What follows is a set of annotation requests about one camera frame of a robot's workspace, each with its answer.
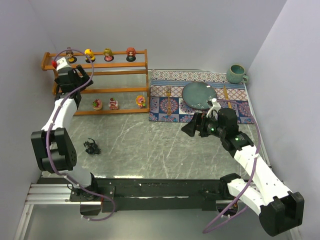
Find yellow hair doll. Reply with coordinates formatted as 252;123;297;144
84;48;96;63

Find brown bun hair doll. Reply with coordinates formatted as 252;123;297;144
65;47;77;64

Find blonde hair pink doll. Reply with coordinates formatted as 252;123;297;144
103;48;114;62

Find pink bear strawberry toy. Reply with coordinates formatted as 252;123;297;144
92;99;103;111

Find strawberry cake slice toy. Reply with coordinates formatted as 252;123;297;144
108;97;119;110

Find red hair doll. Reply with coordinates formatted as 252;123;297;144
126;47;136;62

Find pink bear flower toy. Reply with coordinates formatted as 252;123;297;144
135;95;146;109

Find black dragon toy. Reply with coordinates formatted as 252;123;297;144
83;138;101;155

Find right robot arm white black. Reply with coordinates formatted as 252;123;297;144
181;108;305;237

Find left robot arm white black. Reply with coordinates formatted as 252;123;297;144
30;64;98;192

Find orange wooden two-tier shelf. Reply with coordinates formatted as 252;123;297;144
40;49;150;116

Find teal ceramic plate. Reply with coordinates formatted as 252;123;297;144
182;82;217;110

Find patterned blue pink placemat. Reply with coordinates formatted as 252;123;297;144
148;70;253;124

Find golden knife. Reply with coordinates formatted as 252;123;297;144
223;85;232;109

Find golden fork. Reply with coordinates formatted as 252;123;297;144
166;86;172;116

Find teal ceramic mug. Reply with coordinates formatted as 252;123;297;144
226;64;249;84

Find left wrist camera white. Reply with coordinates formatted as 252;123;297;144
51;57;72;75

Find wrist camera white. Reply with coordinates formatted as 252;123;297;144
51;57;72;75
206;98;221;118

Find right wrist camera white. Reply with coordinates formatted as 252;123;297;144
206;98;221;118

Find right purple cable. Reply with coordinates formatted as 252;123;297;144
201;98;262;234

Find black mounting base rail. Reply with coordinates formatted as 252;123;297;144
68;178;234;216

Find aluminium frame rail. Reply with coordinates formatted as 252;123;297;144
13;181;76;240

